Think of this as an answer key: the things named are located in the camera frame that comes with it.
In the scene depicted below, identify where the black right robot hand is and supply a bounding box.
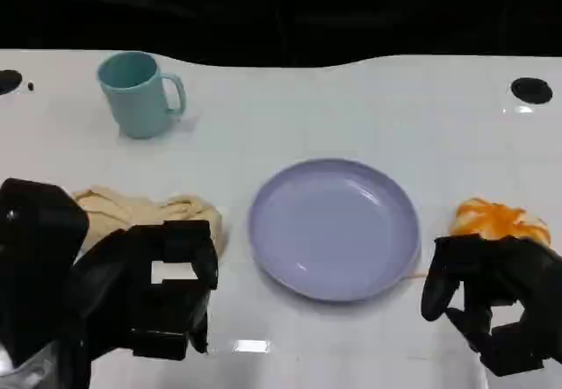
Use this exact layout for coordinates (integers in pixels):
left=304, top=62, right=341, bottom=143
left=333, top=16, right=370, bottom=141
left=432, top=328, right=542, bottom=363
left=420, top=234, right=562, bottom=379

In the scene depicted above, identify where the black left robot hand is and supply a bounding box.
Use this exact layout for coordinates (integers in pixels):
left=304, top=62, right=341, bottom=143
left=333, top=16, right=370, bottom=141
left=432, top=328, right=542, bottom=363
left=64, top=220, right=220, bottom=362

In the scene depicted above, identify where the beige towel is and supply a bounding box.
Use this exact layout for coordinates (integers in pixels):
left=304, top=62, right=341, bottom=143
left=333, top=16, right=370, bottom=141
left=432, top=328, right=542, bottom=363
left=70, top=185, right=228, bottom=259

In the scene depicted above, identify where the orange and white toy bread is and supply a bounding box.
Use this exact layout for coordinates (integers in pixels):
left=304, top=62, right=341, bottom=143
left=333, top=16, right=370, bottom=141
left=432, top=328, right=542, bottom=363
left=448, top=195, right=552, bottom=248

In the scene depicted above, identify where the pale green mug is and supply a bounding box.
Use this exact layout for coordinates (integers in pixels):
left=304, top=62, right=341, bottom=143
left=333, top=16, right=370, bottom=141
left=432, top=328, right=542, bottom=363
left=96, top=51, right=188, bottom=140

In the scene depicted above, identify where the black round table grommet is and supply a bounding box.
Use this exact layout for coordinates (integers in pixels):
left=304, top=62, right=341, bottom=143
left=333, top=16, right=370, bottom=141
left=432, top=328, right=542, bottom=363
left=510, top=76, right=554, bottom=104
left=0, top=69, right=23, bottom=96

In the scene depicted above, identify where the lilac plate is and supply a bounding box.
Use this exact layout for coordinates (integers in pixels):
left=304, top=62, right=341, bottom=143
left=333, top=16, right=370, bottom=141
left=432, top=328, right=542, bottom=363
left=248, top=157, right=422, bottom=305

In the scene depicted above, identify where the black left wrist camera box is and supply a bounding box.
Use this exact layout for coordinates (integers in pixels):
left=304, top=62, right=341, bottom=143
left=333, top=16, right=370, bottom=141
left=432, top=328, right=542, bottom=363
left=0, top=177, right=90, bottom=366

